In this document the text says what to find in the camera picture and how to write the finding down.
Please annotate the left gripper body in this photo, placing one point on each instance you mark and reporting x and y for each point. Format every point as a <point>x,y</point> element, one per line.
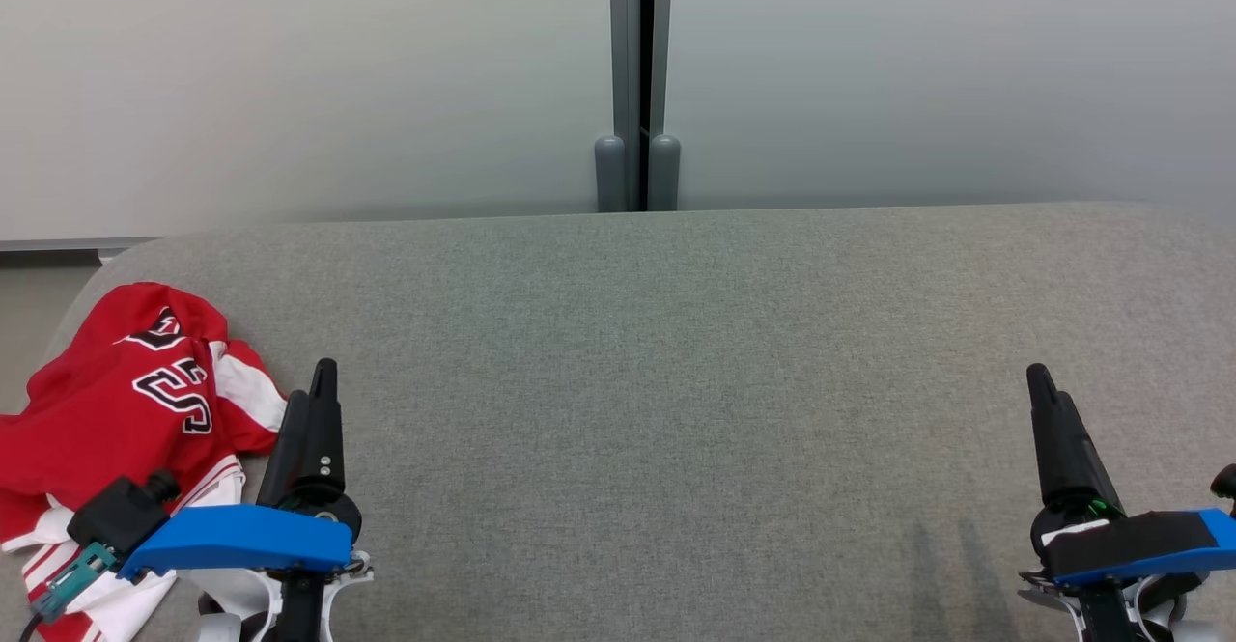
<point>290,613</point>

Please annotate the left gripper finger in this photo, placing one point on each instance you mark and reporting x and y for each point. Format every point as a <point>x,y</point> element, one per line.
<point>285,449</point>
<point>324,430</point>

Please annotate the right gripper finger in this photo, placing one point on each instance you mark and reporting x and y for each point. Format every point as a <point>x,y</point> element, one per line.
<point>1043,420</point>
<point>1080,468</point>

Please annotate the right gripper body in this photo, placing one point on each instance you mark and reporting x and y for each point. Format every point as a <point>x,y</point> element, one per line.
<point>1110,613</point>

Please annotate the red jersey with number print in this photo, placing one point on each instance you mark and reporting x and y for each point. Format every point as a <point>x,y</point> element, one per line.
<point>97,401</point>

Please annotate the blue right camera bracket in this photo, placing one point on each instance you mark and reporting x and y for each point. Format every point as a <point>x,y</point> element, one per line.
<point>1139,545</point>

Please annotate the blue camera bracket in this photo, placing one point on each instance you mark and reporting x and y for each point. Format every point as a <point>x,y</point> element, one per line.
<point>1139,545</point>
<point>241,536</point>

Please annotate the blue left camera bracket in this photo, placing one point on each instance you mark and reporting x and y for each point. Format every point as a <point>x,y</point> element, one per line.
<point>241,536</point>

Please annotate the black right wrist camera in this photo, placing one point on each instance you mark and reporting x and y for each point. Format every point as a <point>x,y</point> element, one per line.
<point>1226,480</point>

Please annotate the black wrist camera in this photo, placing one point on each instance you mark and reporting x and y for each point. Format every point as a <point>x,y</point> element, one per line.
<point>116,516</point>
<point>1226,480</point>

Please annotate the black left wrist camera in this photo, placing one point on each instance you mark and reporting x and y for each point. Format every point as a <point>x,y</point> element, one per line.
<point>116,516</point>

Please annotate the grey partition post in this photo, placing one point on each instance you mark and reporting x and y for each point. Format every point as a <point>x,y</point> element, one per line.
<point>628,43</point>

